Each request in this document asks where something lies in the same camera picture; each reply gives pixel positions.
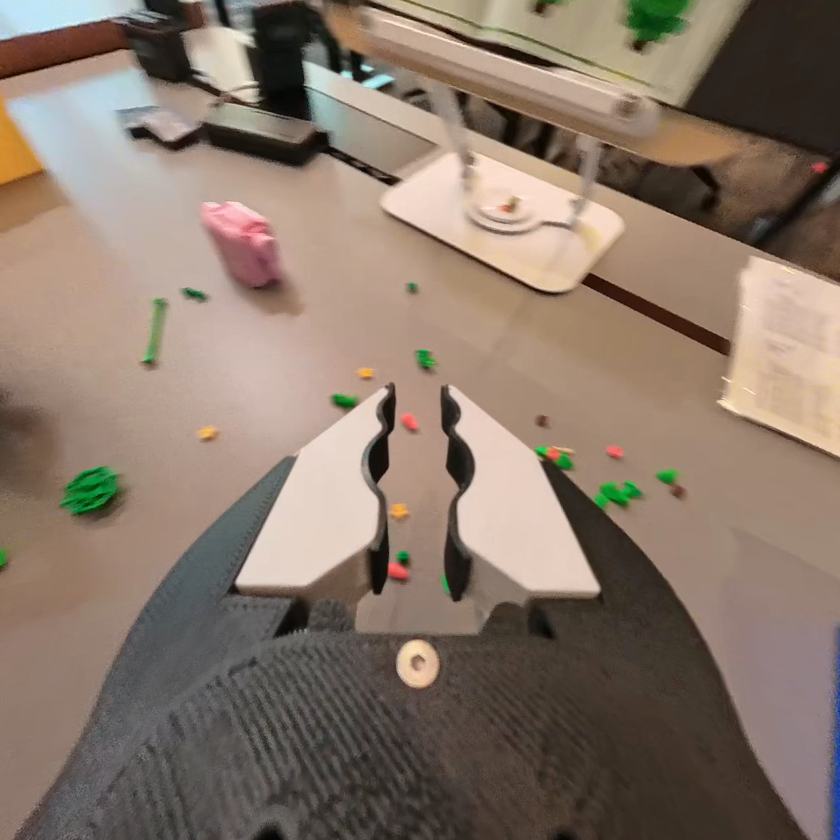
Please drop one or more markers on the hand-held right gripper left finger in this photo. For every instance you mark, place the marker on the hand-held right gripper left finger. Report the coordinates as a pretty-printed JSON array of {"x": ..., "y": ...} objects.
[{"x": 315, "y": 518}]

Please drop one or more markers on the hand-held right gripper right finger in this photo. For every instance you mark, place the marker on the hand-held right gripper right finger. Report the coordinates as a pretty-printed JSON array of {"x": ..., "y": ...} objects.
[{"x": 518, "y": 525}]

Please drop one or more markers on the green toy web disc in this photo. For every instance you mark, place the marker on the green toy web disc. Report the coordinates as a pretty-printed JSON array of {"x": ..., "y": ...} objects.
[{"x": 92, "y": 489}]

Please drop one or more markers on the green toy stalk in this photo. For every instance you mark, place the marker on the green toy stalk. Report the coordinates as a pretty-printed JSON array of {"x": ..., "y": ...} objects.
[{"x": 154, "y": 331}]

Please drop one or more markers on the pink plastic toy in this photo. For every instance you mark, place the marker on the pink plastic toy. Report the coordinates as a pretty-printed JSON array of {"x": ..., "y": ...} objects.
[{"x": 243, "y": 243}]

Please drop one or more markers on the printed paper sheet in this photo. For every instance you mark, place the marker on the printed paper sheet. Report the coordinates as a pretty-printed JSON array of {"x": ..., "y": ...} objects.
[{"x": 787, "y": 348}]

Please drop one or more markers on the white book stand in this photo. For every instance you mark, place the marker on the white book stand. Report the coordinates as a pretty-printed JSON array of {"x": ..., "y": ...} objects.
[{"x": 426, "y": 197}]

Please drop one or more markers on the black flat power bank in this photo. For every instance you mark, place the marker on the black flat power bank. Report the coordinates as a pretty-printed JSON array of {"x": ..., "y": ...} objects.
[{"x": 262, "y": 134}]

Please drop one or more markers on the black battery pack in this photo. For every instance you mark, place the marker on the black battery pack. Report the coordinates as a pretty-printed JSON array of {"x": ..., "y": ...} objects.
[
  {"x": 174, "y": 131},
  {"x": 141, "y": 118}
]

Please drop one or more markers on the black charger dock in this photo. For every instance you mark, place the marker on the black charger dock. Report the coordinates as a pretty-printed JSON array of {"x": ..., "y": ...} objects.
[{"x": 279, "y": 56}]

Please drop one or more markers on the yellow storage bin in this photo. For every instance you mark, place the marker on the yellow storage bin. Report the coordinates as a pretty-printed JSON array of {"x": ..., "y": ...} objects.
[{"x": 16, "y": 151}]

